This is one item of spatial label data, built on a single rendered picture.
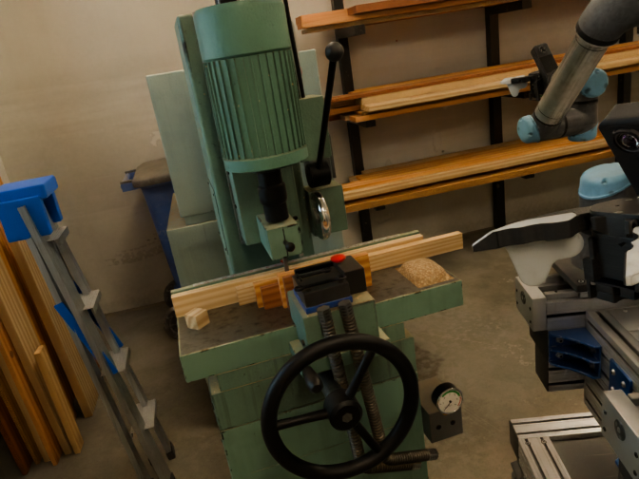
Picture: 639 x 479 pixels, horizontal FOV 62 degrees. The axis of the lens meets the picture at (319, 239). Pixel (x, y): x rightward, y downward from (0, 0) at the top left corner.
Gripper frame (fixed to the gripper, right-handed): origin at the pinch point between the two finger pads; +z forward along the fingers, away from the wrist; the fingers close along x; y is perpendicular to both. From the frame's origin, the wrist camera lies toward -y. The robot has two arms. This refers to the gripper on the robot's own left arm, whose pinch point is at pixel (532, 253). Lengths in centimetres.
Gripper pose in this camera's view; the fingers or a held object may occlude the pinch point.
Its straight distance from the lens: 42.8
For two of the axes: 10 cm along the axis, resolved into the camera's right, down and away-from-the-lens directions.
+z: -9.1, 2.6, -3.3
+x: -3.7, -1.2, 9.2
